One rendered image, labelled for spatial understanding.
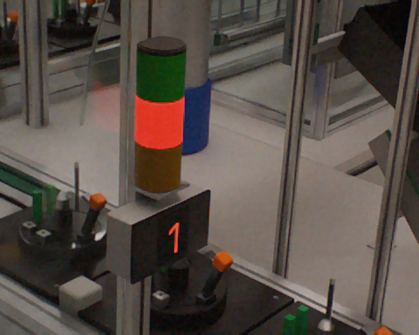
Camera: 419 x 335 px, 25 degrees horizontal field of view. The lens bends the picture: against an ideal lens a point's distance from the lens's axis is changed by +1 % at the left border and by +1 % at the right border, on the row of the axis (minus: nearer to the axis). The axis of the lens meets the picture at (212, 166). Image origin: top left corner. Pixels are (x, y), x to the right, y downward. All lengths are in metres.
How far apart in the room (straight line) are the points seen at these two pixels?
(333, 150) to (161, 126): 1.22
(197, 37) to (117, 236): 1.04
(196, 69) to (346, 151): 0.40
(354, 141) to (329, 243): 0.51
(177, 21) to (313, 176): 0.44
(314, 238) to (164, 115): 0.85
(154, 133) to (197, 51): 1.04
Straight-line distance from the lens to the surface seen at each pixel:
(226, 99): 2.32
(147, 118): 0.94
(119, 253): 0.98
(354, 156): 2.12
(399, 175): 1.27
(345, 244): 1.74
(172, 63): 0.92
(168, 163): 0.96
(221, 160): 2.03
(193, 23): 1.95
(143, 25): 0.94
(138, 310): 1.09
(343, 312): 1.36
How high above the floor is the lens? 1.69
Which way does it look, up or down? 25 degrees down
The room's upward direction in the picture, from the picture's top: 3 degrees clockwise
